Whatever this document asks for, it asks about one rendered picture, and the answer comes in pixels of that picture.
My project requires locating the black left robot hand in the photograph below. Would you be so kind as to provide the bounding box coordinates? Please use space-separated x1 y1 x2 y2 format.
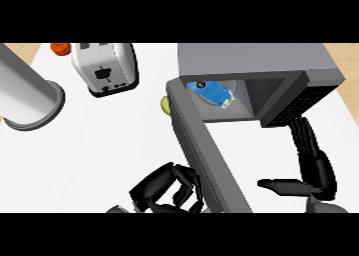
127 162 205 214

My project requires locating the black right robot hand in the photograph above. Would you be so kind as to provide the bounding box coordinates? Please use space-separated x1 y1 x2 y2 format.
255 116 338 202

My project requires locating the grey microwave door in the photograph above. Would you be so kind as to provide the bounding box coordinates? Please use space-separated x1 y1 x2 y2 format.
164 78 254 214

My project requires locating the grey microwave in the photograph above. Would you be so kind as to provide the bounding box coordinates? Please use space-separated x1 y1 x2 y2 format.
177 43 347 129

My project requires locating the blue milk carton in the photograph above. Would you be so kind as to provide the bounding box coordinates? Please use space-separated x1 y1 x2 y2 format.
186 80 238 110

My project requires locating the yellow-green fruit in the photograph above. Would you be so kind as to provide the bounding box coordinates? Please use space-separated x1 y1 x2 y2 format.
159 96 173 116

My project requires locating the silver toaster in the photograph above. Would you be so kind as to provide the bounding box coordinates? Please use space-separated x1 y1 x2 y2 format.
69 43 140 99

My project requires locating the white paper towel roll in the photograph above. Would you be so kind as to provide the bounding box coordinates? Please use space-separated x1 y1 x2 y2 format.
0 43 66 132

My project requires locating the orange fruit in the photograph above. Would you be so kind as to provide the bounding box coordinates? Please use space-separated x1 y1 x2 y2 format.
49 43 72 57

